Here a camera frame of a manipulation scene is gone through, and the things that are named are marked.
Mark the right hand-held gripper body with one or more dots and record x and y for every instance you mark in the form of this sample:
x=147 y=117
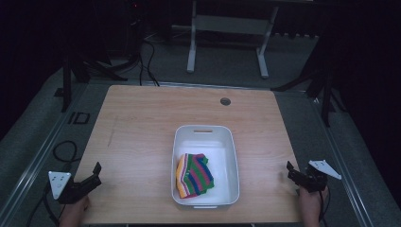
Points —
x=313 y=178

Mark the person's right hand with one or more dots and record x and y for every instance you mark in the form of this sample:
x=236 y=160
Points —
x=310 y=206

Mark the black metal stand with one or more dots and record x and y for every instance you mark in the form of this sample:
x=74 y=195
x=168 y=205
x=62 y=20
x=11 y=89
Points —
x=78 y=67
x=324 y=85

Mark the white metal table frame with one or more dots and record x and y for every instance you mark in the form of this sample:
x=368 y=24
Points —
x=230 y=25

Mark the striped colourful cloth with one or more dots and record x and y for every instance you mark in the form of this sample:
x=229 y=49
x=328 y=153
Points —
x=195 y=176

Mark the white plastic bin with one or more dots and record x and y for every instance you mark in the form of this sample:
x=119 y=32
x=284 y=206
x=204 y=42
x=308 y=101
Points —
x=227 y=157

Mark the person's left hand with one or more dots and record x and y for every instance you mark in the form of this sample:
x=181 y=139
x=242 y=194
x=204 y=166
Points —
x=74 y=213

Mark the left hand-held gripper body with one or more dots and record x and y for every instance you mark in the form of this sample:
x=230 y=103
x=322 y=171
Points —
x=74 y=190

